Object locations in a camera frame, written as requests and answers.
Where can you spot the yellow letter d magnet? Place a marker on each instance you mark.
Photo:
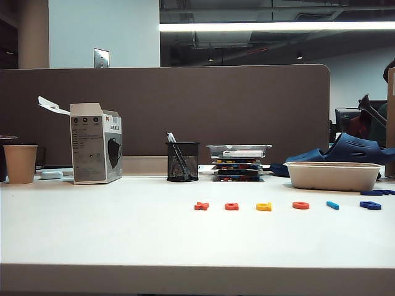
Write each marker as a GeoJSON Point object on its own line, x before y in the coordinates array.
{"type": "Point", "coordinates": [269, 206]}

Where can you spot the orange letter o magnet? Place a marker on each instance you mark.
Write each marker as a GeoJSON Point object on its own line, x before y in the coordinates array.
{"type": "Point", "coordinates": [295, 206]}

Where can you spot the dark blue letter g magnet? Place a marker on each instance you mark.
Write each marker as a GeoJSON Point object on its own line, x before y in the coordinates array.
{"type": "Point", "coordinates": [374, 206]}

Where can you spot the red letter x magnet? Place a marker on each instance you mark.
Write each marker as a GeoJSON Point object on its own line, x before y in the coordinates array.
{"type": "Point", "coordinates": [201, 206]}

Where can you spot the orange letter a magnet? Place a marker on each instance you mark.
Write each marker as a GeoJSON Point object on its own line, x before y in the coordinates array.
{"type": "Point", "coordinates": [236, 206]}

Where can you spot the light blue letter l magnet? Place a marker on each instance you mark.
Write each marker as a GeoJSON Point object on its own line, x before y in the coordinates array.
{"type": "Point", "coordinates": [332, 205]}

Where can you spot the black mesh pen holder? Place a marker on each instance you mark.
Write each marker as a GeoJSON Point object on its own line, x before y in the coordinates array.
{"type": "Point", "coordinates": [182, 163]}

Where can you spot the black white pen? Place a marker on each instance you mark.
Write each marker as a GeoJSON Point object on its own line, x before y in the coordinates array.
{"type": "Point", "coordinates": [169, 135]}

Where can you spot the clear plastic tray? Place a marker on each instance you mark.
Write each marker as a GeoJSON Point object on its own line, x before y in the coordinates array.
{"type": "Point", "coordinates": [237, 151]}

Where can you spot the brown fabric desk divider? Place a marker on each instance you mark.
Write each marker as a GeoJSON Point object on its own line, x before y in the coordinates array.
{"type": "Point", "coordinates": [123, 101]}

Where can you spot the grey white mask box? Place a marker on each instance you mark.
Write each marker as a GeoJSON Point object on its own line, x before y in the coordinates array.
{"type": "Point", "coordinates": [89, 148]}

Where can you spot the red ceiling sign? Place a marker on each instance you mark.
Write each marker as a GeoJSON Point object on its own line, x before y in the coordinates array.
{"type": "Point", "coordinates": [256, 51]}

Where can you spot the beige oval pulp container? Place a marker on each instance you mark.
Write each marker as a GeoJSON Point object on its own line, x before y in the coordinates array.
{"type": "Point", "coordinates": [331, 179]}

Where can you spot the long ceiling light strip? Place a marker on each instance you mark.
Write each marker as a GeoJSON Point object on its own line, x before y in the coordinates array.
{"type": "Point", "coordinates": [262, 26]}

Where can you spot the computer monitor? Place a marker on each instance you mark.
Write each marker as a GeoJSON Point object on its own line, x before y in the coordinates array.
{"type": "Point", "coordinates": [342, 118]}

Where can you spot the small white plastic case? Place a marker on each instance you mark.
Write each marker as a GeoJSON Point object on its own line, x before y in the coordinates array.
{"type": "Point", "coordinates": [51, 174]}

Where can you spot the tan paper cup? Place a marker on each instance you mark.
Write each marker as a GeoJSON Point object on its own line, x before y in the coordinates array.
{"type": "Point", "coordinates": [20, 165]}

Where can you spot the person in green shirt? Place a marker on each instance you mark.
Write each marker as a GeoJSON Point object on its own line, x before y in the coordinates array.
{"type": "Point", "coordinates": [377, 135]}

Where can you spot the brown cardboard box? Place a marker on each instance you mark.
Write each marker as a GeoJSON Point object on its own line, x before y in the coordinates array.
{"type": "Point", "coordinates": [392, 123]}

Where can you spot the beige round column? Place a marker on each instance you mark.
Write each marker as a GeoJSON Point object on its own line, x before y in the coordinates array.
{"type": "Point", "coordinates": [33, 34]}

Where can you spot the silver wall plate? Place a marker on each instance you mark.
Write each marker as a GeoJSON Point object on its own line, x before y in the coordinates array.
{"type": "Point", "coordinates": [102, 58]}

